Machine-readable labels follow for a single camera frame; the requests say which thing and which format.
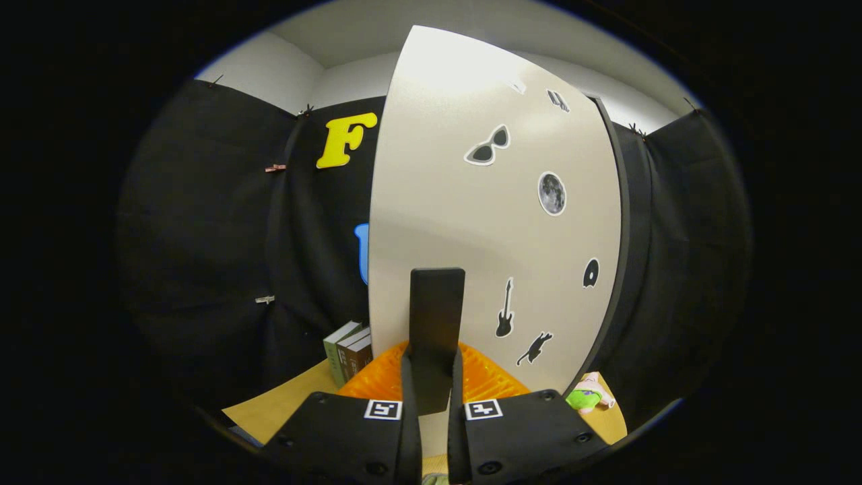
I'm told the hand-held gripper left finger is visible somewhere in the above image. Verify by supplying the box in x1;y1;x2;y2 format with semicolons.
259;341;425;485

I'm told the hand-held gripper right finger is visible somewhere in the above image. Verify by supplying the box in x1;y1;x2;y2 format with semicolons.
447;341;611;485

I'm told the black door handle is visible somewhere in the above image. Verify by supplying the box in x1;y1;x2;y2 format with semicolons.
409;267;467;416

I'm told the beige cabinet door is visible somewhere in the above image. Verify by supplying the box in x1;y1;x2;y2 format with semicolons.
367;25;624;459

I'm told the green book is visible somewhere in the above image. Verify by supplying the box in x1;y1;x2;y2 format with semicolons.
323;321;362;389

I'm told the pink and green plush toy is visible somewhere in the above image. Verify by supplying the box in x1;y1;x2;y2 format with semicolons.
564;372;616;414

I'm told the black backdrop cloth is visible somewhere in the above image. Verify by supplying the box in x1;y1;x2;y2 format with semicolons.
114;77;752;432

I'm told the dark grey cabinet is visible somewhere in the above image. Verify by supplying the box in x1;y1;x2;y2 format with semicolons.
569;96;635;398

